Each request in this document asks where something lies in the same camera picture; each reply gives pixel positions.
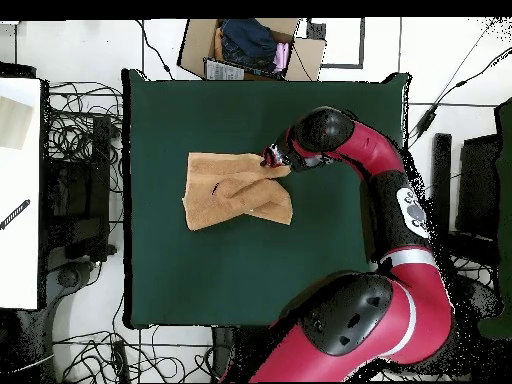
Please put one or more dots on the orange terry towel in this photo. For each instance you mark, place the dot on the orange terry towel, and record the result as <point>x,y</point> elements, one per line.
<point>232,192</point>

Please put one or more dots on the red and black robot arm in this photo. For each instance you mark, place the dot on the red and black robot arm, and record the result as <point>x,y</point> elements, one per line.
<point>400,300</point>

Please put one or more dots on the printed paper label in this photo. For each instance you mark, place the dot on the printed paper label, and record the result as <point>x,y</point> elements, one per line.
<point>224,71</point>

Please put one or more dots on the pink garment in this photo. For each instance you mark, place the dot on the pink garment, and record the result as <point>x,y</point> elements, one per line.
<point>281,58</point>

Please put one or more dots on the blue jeans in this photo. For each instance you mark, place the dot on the blue jeans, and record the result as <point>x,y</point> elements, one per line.
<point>248,44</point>

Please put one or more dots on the tan cloth in box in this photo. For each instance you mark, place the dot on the tan cloth in box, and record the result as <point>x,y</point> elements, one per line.
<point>218,46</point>

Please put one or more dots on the cardboard box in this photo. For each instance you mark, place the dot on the cardboard box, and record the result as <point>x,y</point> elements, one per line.
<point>196,44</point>

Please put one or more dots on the dark green table cloth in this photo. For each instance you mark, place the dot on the dark green table cloth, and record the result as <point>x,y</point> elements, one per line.
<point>180,280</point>

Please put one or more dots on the black power adapter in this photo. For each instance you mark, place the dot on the black power adapter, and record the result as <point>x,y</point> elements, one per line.
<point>426,122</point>

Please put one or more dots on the black equipment stand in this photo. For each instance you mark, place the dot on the black equipment stand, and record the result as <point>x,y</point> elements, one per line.
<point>100,160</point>
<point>440,180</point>

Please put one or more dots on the black office chair base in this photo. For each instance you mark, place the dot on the black office chair base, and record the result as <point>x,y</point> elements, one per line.
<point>68,278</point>
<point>486,296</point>

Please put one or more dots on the black power strip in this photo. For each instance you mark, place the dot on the black power strip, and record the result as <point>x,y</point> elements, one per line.
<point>119,358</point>

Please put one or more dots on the beige paper sheet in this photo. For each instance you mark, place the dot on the beige paper sheet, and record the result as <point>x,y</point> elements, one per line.
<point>14,124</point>

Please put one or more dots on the black striped stick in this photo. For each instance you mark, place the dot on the black striped stick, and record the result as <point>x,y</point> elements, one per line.
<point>16,214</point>

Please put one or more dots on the white side table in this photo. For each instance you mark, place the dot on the white side table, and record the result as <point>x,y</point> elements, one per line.
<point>20,260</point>

